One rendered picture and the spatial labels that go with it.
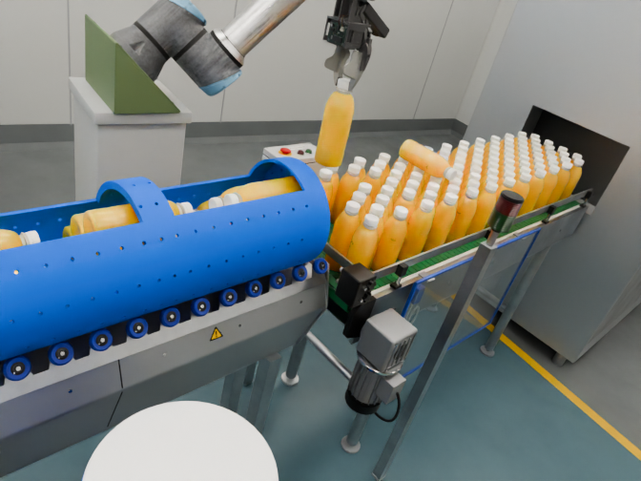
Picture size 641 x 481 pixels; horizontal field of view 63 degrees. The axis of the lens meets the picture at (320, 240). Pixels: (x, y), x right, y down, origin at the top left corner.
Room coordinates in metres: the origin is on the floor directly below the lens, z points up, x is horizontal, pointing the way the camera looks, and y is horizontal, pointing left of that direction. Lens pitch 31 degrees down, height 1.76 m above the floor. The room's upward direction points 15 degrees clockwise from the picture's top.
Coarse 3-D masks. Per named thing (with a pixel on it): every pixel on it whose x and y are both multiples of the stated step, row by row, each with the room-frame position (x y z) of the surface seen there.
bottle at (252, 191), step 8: (248, 184) 1.08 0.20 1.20; (256, 184) 1.09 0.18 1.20; (264, 184) 1.10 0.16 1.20; (272, 184) 1.11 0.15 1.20; (280, 184) 1.13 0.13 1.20; (288, 184) 1.14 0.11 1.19; (296, 184) 1.16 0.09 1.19; (240, 192) 1.06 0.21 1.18; (248, 192) 1.06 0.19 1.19; (256, 192) 1.07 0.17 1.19; (264, 192) 1.08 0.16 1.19; (272, 192) 1.09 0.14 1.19; (280, 192) 1.11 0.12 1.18; (288, 192) 1.13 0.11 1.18; (240, 200) 1.04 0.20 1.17; (248, 200) 1.05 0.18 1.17
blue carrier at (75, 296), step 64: (128, 192) 0.85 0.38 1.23; (192, 192) 1.12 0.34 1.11; (320, 192) 1.14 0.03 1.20; (0, 256) 0.61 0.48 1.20; (64, 256) 0.67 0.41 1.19; (128, 256) 0.74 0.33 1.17; (192, 256) 0.83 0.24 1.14; (256, 256) 0.94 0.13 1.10; (0, 320) 0.56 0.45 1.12; (64, 320) 0.63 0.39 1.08
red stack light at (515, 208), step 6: (498, 198) 1.31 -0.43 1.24; (498, 204) 1.29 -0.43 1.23; (504, 204) 1.28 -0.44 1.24; (510, 204) 1.27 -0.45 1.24; (516, 204) 1.28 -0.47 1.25; (522, 204) 1.29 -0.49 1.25; (498, 210) 1.29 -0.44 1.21; (504, 210) 1.28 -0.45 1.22; (510, 210) 1.27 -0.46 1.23; (516, 210) 1.28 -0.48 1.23; (510, 216) 1.27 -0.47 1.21
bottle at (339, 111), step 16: (336, 96) 1.24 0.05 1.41; (352, 96) 1.26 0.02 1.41; (336, 112) 1.22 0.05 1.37; (352, 112) 1.24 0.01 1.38; (320, 128) 1.25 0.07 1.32; (336, 128) 1.22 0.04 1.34; (320, 144) 1.23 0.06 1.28; (336, 144) 1.22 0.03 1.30; (320, 160) 1.22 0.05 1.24; (336, 160) 1.23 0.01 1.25
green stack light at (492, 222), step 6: (492, 210) 1.31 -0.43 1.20; (492, 216) 1.30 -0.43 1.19; (498, 216) 1.28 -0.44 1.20; (504, 216) 1.27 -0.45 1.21; (516, 216) 1.30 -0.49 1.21; (492, 222) 1.29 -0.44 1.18; (498, 222) 1.28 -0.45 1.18; (504, 222) 1.27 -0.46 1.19; (510, 222) 1.28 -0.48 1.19; (492, 228) 1.28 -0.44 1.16; (498, 228) 1.27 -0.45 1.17; (504, 228) 1.28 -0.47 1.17
